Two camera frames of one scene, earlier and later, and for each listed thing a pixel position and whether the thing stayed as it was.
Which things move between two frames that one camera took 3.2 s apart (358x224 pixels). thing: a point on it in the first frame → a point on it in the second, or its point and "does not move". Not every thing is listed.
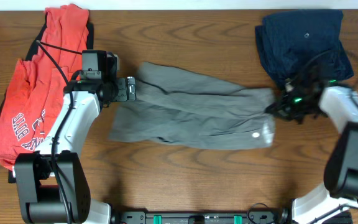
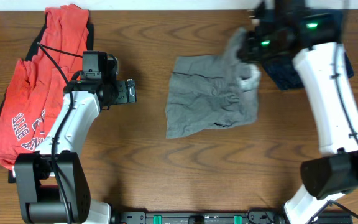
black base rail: [203, 217] does not move
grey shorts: [181, 110] → [212, 91]
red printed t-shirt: [35, 86] does not move
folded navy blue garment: [291, 43] does not move
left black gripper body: [130, 89] does not move
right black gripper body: [292, 108] → [259, 49]
